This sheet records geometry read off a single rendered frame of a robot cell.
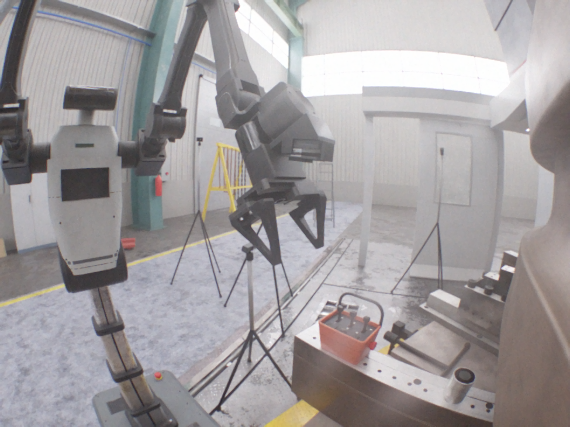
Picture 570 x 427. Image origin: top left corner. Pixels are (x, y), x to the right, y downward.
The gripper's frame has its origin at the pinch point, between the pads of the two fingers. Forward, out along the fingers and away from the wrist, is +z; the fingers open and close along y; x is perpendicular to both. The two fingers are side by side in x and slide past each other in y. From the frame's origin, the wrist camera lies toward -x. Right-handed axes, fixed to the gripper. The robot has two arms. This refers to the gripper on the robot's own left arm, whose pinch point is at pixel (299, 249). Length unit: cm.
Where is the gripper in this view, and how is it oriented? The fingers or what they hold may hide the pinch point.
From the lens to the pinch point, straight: 32.6
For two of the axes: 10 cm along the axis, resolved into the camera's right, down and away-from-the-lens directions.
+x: -6.7, 3.9, 6.3
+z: 3.6, 9.1, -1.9
